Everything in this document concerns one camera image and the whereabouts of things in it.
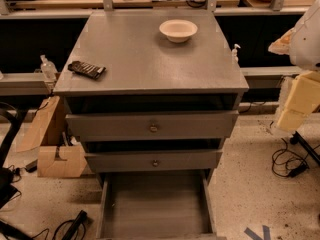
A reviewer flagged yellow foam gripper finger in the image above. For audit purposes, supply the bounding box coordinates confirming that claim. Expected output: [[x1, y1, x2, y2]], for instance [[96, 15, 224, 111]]
[[285, 71, 320, 115], [276, 110, 307, 132]]

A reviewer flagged black rxbar chocolate bar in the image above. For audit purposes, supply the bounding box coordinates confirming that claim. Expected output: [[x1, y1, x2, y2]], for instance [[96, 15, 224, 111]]
[[68, 61, 106, 80]]

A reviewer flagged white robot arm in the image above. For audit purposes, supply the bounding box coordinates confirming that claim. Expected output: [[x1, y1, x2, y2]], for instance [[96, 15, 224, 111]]
[[276, 0, 320, 133]]

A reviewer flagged grey top drawer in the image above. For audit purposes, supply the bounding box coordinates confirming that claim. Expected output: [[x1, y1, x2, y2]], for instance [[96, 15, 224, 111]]
[[66, 111, 238, 142]]

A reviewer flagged grey middle drawer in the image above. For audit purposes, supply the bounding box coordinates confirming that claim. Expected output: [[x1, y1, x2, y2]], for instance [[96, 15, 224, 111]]
[[85, 150, 222, 173]]

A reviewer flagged grey open bottom drawer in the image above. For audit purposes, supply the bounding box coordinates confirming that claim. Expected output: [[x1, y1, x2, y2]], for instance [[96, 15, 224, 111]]
[[96, 170, 227, 240]]

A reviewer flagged grey drawer cabinet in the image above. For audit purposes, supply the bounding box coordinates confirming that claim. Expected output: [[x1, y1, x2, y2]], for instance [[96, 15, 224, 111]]
[[53, 9, 250, 185]]

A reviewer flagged black stand leg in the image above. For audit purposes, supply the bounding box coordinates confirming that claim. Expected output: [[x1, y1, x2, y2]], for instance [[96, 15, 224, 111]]
[[290, 132, 320, 166]]

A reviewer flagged white pump dispenser bottle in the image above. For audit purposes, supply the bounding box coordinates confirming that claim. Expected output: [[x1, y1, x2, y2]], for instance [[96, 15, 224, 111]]
[[231, 44, 241, 63]]

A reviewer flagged white bowl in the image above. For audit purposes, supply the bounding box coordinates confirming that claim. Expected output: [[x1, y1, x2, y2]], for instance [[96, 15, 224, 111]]
[[159, 19, 198, 43]]

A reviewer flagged brown cardboard box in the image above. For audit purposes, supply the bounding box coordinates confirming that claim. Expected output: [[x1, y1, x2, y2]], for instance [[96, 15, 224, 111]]
[[16, 96, 87, 178]]

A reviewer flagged clear plastic bottle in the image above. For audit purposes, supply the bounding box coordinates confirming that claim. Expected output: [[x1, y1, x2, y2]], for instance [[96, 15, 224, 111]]
[[40, 55, 58, 81]]

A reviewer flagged black device bottom left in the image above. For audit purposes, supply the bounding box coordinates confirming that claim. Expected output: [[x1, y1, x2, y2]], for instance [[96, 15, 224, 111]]
[[52, 210, 87, 240]]

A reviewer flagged black chair at left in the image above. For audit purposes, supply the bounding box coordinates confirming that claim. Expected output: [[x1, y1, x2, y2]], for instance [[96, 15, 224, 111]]
[[0, 102, 24, 209]]

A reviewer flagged black cable on floor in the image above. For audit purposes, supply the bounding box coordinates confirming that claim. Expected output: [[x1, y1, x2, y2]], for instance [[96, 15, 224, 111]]
[[270, 137, 310, 179]]

